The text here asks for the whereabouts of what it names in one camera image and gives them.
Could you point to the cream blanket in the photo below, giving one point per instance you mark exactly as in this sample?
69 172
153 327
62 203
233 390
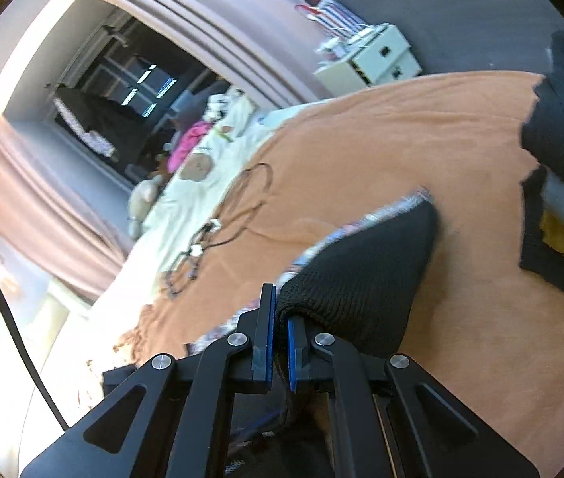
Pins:
197 194

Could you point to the black folded garment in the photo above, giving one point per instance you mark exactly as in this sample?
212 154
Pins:
541 259

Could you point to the floral cloth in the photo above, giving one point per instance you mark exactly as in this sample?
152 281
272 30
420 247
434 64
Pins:
88 134

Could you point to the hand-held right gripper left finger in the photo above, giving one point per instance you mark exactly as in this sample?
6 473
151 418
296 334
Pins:
264 338

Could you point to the orange blanket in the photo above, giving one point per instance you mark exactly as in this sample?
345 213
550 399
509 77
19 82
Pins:
386 134

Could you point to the striped bag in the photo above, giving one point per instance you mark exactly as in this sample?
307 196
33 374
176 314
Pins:
334 12

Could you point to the pink curtain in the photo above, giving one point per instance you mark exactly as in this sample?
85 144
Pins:
38 209
222 25

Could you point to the white nightstand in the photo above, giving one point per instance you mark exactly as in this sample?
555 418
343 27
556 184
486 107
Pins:
386 55

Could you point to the black knit garment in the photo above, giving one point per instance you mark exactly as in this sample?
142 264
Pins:
371 279

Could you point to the white printed cloth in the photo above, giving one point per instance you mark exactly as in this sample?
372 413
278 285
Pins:
234 114

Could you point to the white charger plug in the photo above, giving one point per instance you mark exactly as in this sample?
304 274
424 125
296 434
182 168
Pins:
214 222

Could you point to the beige plush toy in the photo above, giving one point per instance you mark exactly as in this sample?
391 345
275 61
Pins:
141 204

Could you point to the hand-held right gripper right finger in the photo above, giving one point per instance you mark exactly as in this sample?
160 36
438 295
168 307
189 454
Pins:
292 358

